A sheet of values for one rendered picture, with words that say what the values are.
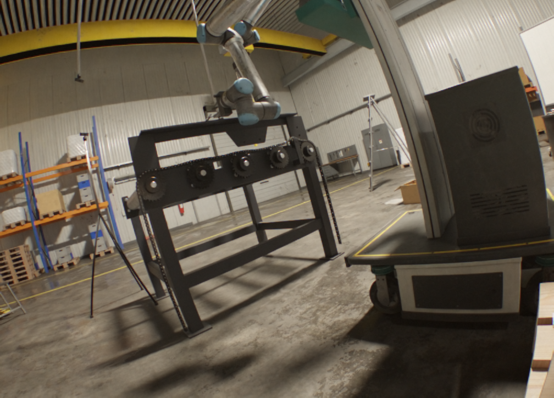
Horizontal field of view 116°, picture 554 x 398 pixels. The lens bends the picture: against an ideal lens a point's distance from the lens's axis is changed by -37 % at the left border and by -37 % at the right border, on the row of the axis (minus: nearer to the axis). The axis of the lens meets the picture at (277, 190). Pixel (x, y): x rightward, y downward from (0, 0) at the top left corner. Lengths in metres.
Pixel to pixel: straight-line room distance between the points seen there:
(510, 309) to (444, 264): 0.30
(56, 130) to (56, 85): 1.90
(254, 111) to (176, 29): 8.18
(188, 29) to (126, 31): 2.04
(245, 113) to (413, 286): 0.99
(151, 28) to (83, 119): 4.45
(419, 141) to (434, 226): 0.34
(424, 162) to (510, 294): 0.57
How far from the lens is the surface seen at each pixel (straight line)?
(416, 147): 1.08
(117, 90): 11.91
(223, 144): 12.17
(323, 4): 1.14
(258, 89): 1.40
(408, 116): 1.08
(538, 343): 0.62
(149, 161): 1.56
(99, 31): 8.82
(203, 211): 11.23
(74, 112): 11.51
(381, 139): 11.80
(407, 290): 1.07
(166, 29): 9.21
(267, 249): 1.79
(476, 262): 0.95
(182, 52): 13.59
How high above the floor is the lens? 0.70
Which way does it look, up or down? 2 degrees down
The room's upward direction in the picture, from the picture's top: 16 degrees counter-clockwise
